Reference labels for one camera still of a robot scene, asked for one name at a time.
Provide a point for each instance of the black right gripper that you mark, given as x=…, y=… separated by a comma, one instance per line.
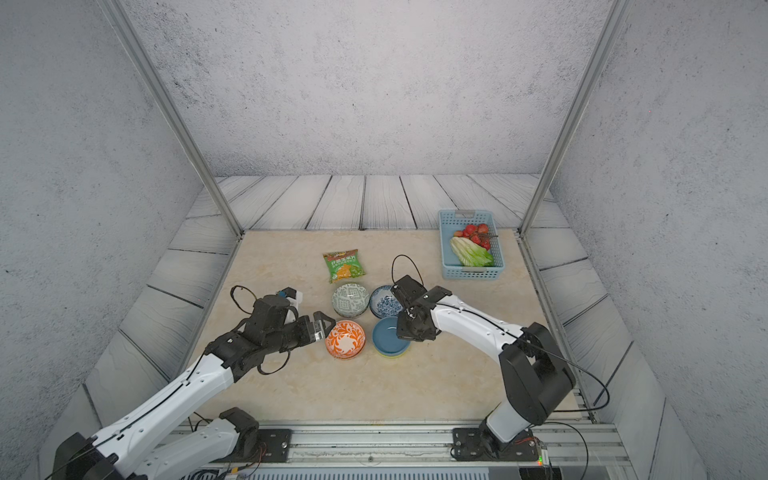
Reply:
x=402, y=333

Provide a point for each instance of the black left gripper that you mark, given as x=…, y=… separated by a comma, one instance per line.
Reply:
x=309, y=334

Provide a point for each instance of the slate blue plastic bowl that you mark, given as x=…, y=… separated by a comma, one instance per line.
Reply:
x=385, y=337

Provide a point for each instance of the green patterned white bowl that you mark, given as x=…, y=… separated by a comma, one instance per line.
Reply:
x=350, y=300

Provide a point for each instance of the orange leaf pattern bowl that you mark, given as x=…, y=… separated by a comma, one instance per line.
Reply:
x=346, y=340

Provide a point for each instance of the blue floral bowl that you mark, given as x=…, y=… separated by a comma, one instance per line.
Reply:
x=383, y=303

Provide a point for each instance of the lime green plastic bowl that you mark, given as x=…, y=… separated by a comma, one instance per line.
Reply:
x=392, y=356

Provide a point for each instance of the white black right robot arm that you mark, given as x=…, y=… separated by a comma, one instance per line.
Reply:
x=536, y=377

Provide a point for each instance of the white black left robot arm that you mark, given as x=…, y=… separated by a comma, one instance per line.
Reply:
x=133, y=447

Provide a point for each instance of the green corn chips bag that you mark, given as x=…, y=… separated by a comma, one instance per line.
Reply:
x=343, y=265

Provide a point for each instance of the green lettuce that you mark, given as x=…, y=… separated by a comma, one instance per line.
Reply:
x=471, y=254

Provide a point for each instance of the light blue plastic basket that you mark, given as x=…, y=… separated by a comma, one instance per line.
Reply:
x=452, y=220

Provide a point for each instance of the red strawberries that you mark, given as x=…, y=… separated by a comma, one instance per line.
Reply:
x=477, y=233

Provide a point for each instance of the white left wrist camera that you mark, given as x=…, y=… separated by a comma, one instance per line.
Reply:
x=294, y=296

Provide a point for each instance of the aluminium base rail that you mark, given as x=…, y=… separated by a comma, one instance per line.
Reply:
x=582, y=445

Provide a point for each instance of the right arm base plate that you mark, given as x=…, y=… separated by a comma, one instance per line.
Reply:
x=479, y=444

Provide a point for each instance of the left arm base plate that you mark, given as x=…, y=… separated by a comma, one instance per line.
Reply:
x=262, y=445

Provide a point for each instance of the aluminium frame post right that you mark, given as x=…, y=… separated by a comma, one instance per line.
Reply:
x=595, y=66

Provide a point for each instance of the aluminium frame post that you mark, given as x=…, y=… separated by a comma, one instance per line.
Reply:
x=131, y=43
x=595, y=66

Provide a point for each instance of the aluminium frame post left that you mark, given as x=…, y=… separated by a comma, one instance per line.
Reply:
x=131, y=43

